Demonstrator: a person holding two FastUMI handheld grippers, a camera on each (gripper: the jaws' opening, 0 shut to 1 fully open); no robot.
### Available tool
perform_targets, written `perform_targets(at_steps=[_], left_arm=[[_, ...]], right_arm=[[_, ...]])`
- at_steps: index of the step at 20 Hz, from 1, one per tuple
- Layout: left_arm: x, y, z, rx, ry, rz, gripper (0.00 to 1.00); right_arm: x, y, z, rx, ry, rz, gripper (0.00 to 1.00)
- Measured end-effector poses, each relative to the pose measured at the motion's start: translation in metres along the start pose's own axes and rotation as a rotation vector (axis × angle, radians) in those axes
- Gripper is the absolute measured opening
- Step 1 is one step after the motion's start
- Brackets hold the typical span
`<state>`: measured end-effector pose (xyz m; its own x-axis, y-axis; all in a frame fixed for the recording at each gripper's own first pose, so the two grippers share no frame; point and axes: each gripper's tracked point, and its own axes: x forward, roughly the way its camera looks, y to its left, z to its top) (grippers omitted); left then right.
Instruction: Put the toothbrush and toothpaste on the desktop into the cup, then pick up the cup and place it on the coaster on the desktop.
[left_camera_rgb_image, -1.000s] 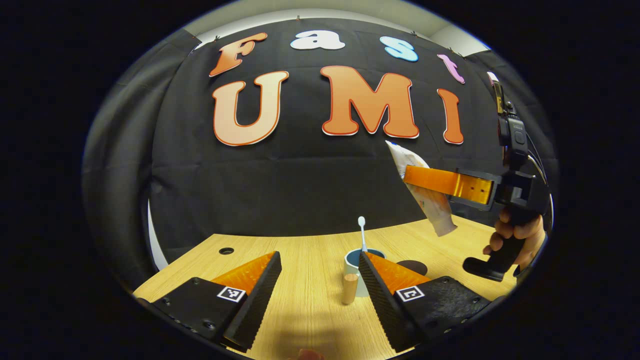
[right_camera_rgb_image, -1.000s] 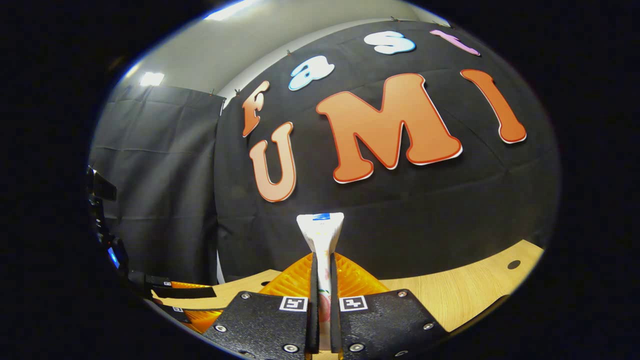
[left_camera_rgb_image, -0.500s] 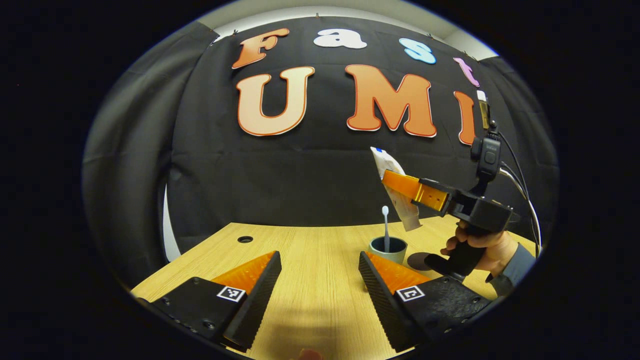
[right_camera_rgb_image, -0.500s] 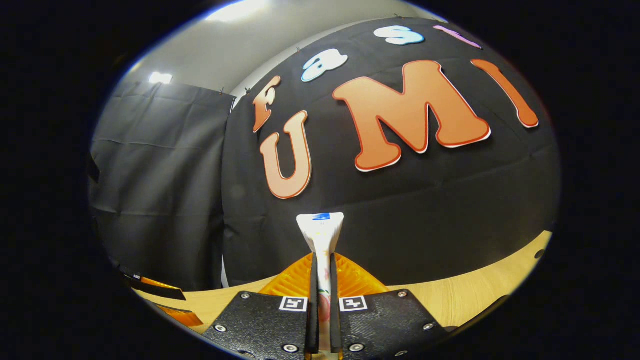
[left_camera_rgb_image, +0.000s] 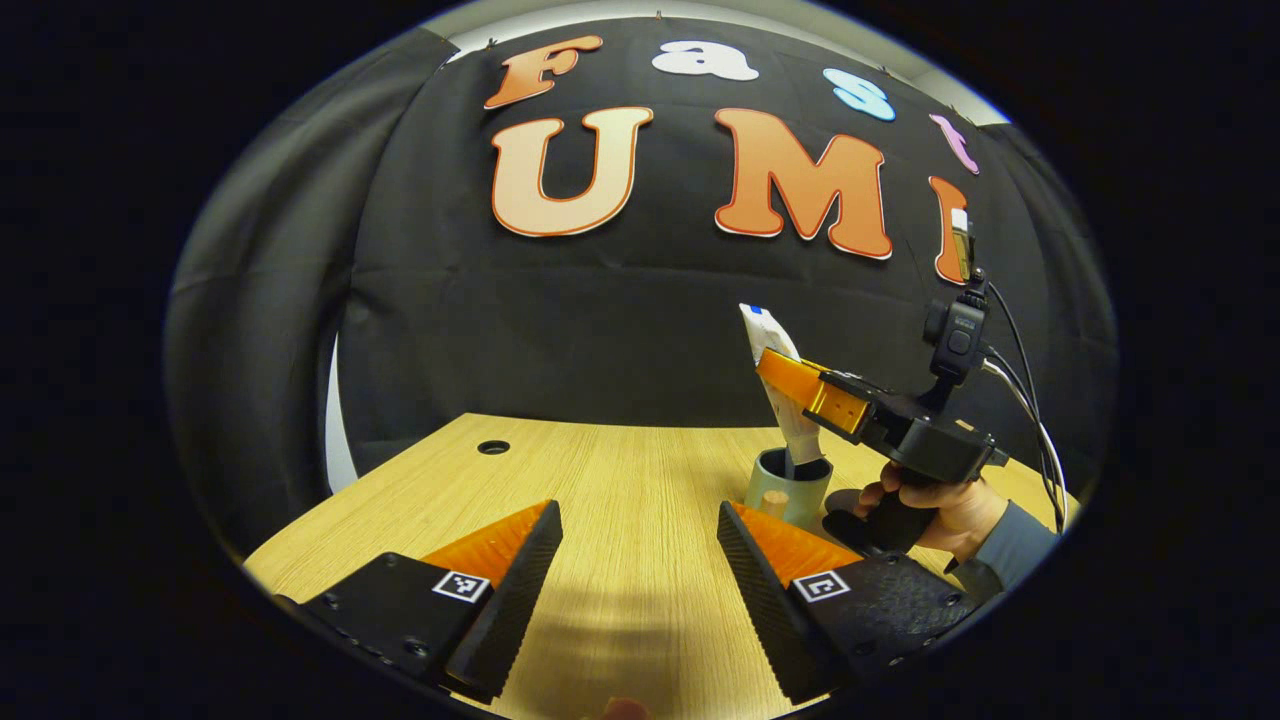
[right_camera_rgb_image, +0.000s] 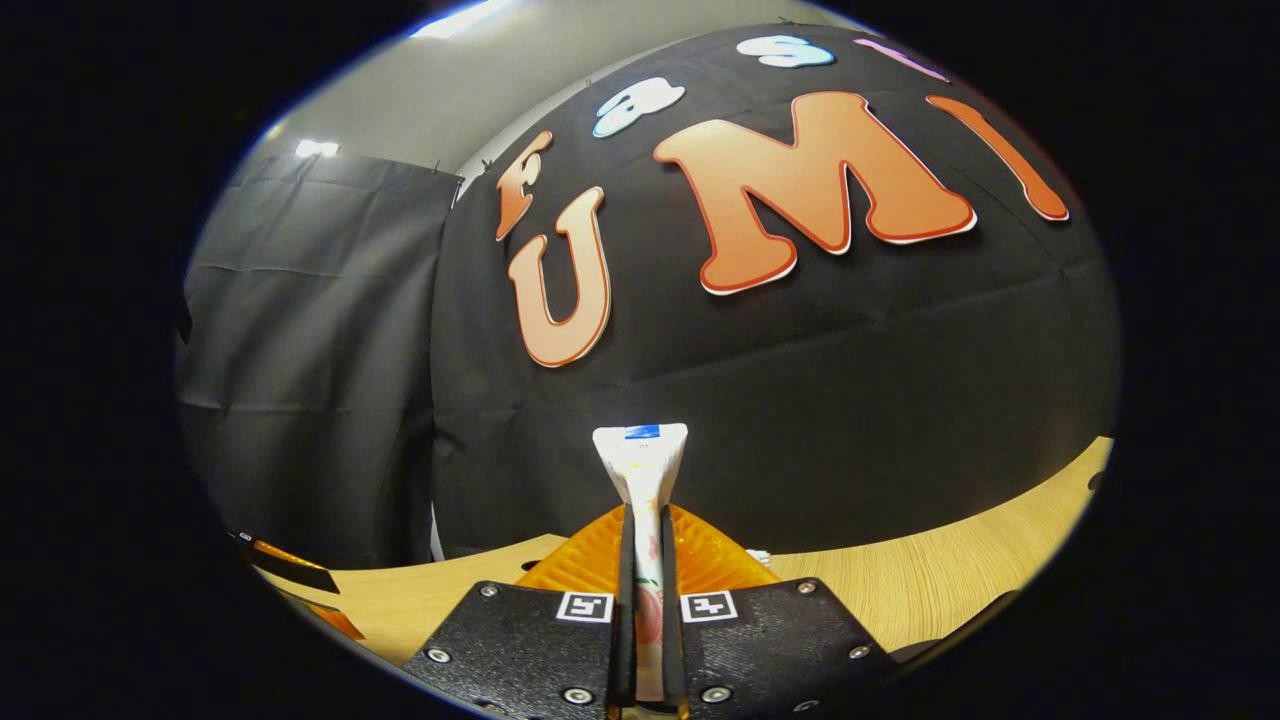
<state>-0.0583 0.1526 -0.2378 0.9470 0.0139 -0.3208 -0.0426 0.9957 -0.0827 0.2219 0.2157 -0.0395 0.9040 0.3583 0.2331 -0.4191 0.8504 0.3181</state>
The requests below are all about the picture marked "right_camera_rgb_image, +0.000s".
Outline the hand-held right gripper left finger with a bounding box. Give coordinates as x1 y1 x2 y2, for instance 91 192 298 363
403 505 638 720

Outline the dark grey side curtain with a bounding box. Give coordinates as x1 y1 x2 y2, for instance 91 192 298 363
178 150 464 571

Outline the black backdrop cloth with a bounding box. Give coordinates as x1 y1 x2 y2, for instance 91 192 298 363
430 22 1123 561

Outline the wooden desktop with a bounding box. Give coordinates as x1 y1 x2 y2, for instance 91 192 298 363
255 437 1114 666

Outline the white toothpaste tube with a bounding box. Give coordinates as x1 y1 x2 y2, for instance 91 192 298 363
592 424 689 703

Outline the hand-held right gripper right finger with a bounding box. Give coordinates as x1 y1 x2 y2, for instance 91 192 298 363
660 505 903 720

